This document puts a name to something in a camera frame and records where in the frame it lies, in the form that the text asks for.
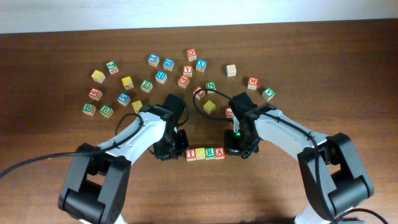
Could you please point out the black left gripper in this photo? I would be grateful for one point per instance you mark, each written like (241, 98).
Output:
(163, 155)

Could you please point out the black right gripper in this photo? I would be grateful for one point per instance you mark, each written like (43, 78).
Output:
(232, 149)

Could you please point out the red I block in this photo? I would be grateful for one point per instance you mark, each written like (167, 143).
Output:
(190, 155)

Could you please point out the yellow C block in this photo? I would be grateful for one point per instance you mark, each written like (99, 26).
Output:
(200, 153)

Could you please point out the red A block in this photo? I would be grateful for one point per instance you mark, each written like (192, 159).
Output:
(219, 153)

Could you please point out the green R block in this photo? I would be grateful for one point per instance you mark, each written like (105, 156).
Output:
(209, 153)

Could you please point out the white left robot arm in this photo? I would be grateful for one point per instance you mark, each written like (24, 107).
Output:
(95, 187)

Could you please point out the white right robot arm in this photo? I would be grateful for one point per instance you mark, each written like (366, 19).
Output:
(333, 174)

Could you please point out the red 3 block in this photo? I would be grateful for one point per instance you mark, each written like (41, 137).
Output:
(229, 112)

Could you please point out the yellow E block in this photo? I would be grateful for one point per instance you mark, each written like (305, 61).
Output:
(209, 107)

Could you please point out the green V block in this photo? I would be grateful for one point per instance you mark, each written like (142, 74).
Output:
(268, 94)

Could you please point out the yellow S block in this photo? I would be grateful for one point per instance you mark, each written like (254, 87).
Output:
(137, 105)

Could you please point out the red Y block lower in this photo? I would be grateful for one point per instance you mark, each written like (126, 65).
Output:
(198, 93)

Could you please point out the red y block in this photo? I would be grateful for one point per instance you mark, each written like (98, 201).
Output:
(198, 93)
(187, 70)

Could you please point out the red M block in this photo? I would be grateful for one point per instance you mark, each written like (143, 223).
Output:
(253, 83)

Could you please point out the red E block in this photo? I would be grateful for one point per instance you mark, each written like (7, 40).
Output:
(183, 81)

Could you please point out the green Z block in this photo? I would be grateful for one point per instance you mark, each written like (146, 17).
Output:
(146, 86)

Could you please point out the blue 5 block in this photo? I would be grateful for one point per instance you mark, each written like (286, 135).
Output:
(123, 99)

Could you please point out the blue H block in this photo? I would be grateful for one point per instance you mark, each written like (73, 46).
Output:
(161, 77)

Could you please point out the green N block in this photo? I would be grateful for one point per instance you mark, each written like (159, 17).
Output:
(210, 86)

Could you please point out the plain wooden block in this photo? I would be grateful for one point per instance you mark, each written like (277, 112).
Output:
(231, 70)

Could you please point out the red Y block upper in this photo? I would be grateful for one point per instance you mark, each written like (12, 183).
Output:
(187, 70)

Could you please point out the green B block right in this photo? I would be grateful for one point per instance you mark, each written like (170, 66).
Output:
(106, 111)

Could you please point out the green b block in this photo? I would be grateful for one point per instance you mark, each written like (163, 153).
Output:
(106, 111)
(89, 109)

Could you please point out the yellow X block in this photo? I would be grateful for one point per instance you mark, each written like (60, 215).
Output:
(127, 82)

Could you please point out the blue D block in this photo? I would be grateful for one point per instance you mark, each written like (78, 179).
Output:
(168, 64)

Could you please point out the blue X block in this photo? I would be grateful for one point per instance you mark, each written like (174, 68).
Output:
(201, 65)

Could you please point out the blue L block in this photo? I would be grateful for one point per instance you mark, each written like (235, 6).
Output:
(153, 60)

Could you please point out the red C block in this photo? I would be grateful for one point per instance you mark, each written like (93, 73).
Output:
(191, 55)

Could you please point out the green B block left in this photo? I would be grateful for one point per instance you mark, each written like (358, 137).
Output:
(89, 109)

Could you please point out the red 6 block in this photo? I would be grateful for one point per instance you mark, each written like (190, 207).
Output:
(95, 94)

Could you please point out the green J block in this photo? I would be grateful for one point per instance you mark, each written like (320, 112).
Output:
(112, 67)

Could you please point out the yellow block far left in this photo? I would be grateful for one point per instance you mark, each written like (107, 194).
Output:
(98, 76)

